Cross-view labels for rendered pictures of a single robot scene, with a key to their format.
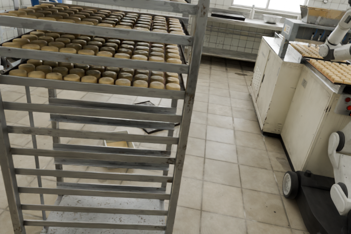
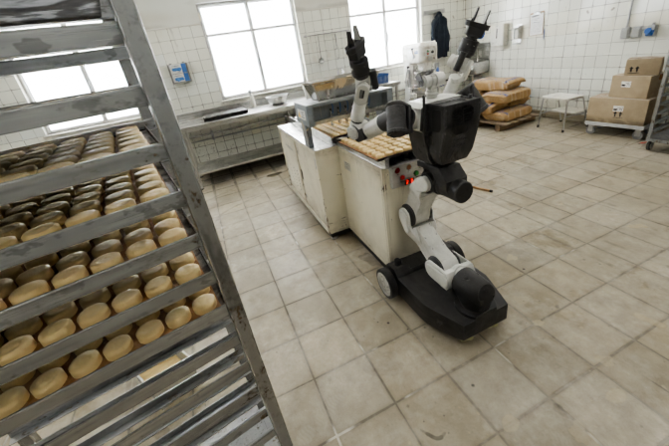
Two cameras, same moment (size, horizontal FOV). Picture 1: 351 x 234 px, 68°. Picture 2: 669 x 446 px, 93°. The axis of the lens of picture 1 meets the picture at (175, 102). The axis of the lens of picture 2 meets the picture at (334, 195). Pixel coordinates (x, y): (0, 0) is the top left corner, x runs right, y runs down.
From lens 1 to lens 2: 0.24 m
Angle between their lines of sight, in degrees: 22
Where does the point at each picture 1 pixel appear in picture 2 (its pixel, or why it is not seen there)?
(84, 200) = not seen: outside the picture
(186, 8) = (165, 203)
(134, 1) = (65, 237)
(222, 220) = (342, 373)
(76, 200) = not seen: outside the picture
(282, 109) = (338, 201)
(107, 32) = (39, 305)
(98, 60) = (48, 354)
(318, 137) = (389, 219)
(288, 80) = (330, 168)
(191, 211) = (304, 388)
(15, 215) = not seen: outside the picture
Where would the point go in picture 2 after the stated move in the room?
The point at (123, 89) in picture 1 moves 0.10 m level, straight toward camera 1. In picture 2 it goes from (123, 362) to (132, 400)
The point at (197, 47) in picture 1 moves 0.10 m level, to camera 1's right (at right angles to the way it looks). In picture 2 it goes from (212, 247) to (263, 228)
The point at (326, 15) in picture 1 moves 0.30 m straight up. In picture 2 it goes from (334, 86) to (327, 42)
